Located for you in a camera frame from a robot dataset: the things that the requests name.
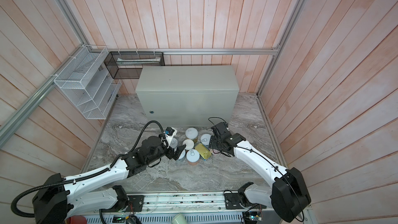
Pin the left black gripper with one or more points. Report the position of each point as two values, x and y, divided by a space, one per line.
179 149

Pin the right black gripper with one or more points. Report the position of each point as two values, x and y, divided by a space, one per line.
212 141

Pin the teal label can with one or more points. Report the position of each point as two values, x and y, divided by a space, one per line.
205 139

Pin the gold rectangular tin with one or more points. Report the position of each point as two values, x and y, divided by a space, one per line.
203 151

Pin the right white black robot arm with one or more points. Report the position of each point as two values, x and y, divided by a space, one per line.
287 193

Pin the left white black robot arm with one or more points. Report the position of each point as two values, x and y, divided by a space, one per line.
60 198

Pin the grey metal cabinet counter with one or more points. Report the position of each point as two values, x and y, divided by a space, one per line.
187 96

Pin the blue label can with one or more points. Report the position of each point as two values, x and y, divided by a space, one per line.
182 155

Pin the red label can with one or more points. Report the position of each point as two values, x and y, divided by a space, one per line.
173 143

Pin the small orange can white lid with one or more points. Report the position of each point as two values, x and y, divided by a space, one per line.
189 144

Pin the orange label pull-tab can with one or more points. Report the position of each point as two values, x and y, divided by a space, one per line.
193 157

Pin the white cup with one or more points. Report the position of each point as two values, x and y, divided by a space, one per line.
179 219

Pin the red cup with tools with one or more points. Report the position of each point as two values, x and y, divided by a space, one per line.
76 220

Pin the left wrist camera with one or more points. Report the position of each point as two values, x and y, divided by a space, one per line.
169 133

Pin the aluminium front rail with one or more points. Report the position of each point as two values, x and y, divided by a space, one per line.
156 202

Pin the aluminium rail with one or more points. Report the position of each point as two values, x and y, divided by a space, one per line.
203 51
156 202
17 119

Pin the aluminium back rail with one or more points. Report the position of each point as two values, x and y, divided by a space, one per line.
203 51

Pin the black mesh wall basket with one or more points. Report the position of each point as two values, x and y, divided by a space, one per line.
129 64

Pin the white wire mesh shelf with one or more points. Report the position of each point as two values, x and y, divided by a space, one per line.
87 83

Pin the aluminium left rail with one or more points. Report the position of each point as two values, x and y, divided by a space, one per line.
17 119

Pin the aluminium right post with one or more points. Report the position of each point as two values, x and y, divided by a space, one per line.
284 21

